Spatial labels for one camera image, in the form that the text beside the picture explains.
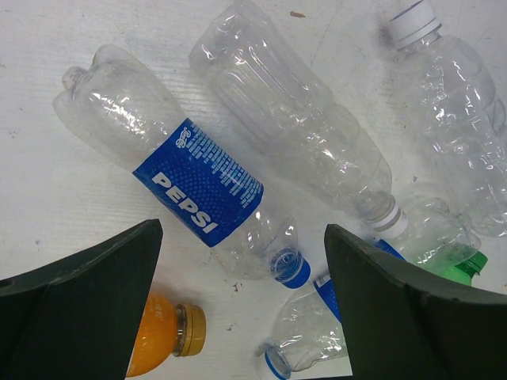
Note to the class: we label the green plastic bottle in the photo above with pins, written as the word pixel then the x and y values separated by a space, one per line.
pixel 464 272

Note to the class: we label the clear bottle white cap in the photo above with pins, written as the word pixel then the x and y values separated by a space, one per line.
pixel 451 104

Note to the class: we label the large Pepsi bottle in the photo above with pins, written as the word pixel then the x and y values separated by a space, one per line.
pixel 308 329

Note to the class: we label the small Pepsi bottle blue cap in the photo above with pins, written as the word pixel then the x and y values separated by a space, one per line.
pixel 120 109

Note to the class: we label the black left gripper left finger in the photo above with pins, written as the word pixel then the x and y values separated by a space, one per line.
pixel 78 317

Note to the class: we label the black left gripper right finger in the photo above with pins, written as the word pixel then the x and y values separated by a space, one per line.
pixel 402 322

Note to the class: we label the orange juice bottle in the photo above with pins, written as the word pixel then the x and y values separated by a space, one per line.
pixel 166 329

